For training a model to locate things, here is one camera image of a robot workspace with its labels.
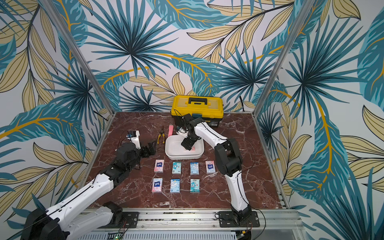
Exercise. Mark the pink tempo tissue pack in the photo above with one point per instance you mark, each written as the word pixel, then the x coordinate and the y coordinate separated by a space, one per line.
pixel 157 185
pixel 210 167
pixel 159 166

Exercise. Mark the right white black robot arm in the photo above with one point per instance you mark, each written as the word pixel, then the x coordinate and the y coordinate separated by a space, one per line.
pixel 228 160

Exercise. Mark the yellow black toolbox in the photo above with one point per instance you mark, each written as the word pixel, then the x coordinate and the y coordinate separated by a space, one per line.
pixel 210 109

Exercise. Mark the aluminium front rail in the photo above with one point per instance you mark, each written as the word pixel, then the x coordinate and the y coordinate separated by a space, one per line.
pixel 277 222

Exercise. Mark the left aluminium corner post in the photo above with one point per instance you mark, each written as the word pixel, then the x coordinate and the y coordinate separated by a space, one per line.
pixel 53 13

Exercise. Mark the light blue cartoon tissue pack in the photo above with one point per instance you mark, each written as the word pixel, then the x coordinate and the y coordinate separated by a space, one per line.
pixel 175 186

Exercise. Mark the yellow handled pliers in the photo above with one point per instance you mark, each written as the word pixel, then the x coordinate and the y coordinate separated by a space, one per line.
pixel 161 137

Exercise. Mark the teal cartoon tissue pack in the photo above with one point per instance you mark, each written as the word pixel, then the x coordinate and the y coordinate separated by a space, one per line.
pixel 177 168

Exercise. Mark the aluminium corner post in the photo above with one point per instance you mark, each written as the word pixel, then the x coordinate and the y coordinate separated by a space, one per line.
pixel 53 13
pixel 299 21

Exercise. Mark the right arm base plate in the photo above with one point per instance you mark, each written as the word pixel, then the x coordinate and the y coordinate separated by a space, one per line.
pixel 227 219

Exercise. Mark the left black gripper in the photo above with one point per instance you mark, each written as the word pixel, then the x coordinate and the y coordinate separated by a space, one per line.
pixel 146 153

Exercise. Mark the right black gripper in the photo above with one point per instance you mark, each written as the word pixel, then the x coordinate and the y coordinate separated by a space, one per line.
pixel 190 139

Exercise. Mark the white plastic storage box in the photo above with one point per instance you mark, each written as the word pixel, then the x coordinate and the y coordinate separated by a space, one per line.
pixel 175 151

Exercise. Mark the right aluminium corner post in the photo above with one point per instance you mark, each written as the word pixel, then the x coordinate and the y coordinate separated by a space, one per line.
pixel 299 21

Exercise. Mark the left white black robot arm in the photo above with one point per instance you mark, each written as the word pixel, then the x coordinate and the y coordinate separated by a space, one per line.
pixel 62 221

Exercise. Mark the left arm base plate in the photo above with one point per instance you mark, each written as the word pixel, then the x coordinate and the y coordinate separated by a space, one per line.
pixel 124 219

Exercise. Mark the pink utility knife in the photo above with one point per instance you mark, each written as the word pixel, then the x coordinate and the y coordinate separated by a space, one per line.
pixel 171 130

